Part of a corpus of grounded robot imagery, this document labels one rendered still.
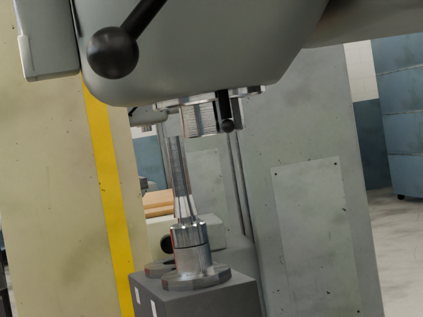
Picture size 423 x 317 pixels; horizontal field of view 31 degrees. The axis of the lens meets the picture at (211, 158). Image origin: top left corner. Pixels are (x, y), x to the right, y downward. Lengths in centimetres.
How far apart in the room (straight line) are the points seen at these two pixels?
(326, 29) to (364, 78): 977
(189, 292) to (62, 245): 140
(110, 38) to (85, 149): 186
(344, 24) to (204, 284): 45
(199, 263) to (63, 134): 138
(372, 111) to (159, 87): 990
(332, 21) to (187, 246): 44
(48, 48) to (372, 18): 23
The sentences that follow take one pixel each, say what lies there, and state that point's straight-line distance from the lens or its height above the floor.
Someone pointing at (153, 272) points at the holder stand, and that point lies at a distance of 104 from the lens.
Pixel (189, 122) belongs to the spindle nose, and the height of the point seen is 129.
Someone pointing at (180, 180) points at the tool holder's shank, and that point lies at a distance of 94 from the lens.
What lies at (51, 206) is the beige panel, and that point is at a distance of 228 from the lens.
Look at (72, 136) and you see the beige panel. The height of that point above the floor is 130.
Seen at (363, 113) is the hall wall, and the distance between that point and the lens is 1033.
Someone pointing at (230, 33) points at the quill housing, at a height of 134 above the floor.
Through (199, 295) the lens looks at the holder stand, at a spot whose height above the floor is 109.
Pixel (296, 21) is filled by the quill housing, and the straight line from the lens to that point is 51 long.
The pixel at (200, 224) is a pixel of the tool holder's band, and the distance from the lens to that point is 94.
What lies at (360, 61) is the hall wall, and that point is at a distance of 1038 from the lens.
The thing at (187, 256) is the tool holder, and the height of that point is 113.
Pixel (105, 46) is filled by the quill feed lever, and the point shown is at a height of 134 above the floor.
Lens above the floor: 129
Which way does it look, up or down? 3 degrees down
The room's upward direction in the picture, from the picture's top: 9 degrees counter-clockwise
